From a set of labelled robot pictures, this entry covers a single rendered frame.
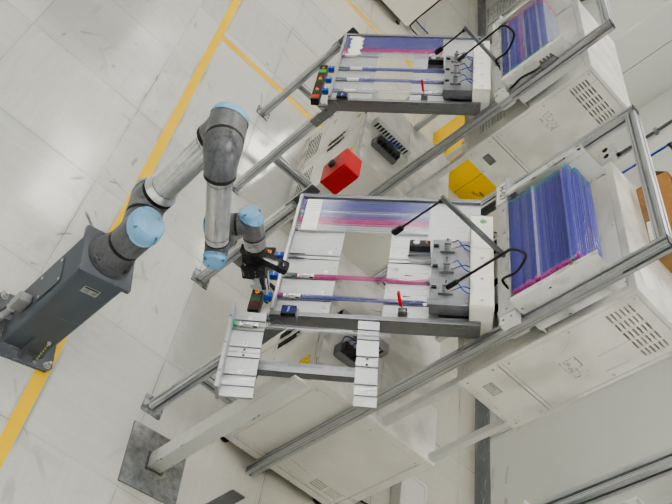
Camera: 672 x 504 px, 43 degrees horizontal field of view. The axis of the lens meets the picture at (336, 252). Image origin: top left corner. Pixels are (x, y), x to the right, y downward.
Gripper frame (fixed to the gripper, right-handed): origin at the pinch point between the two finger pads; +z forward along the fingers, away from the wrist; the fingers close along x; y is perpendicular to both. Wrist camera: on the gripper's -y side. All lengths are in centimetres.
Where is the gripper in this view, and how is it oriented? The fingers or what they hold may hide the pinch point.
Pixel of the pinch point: (267, 291)
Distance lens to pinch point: 297.4
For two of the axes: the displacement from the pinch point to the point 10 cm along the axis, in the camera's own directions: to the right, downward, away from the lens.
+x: -1.3, 6.4, -7.6
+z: 0.5, 7.7, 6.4
